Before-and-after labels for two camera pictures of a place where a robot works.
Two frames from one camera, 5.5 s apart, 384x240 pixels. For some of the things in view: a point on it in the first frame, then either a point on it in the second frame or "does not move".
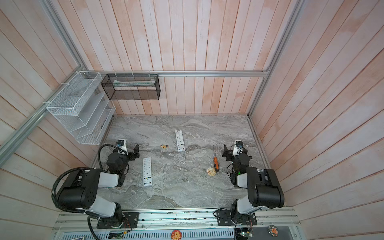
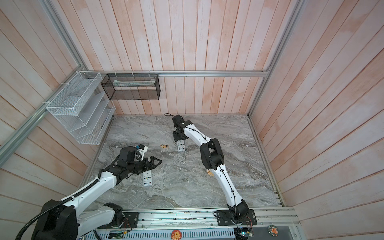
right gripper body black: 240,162 to 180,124
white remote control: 147,171 does not move
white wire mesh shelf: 84,107 does not move
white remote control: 180,143 does not move
